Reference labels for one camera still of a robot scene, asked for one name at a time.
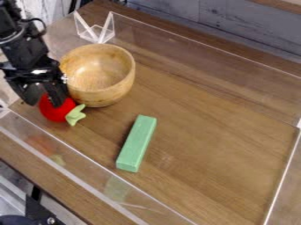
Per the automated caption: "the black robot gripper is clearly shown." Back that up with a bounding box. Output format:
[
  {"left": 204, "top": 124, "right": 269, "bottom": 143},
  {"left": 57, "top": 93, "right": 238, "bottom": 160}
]
[{"left": 0, "top": 38, "right": 69, "bottom": 107}]

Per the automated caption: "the red plush strawberry toy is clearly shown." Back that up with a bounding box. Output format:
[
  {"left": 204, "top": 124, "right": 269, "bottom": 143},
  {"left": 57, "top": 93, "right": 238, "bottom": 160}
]
[{"left": 39, "top": 94, "right": 86, "bottom": 127}]

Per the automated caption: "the dark robot arm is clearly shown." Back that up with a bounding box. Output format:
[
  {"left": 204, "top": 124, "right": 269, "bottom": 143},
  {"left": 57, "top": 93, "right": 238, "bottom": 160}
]
[{"left": 0, "top": 0, "right": 69, "bottom": 107}]

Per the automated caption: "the wooden bowl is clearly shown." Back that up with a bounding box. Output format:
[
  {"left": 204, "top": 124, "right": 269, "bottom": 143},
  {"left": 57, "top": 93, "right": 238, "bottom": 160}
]
[{"left": 61, "top": 44, "right": 137, "bottom": 107}]

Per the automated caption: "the green rectangular block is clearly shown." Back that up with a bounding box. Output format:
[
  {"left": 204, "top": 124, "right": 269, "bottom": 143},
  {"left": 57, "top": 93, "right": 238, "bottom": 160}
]
[{"left": 117, "top": 115, "right": 157, "bottom": 172}]

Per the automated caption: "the clear acrylic corner bracket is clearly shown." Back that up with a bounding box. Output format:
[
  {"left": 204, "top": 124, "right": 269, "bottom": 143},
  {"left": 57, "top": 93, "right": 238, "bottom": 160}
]
[{"left": 73, "top": 11, "right": 115, "bottom": 44}]

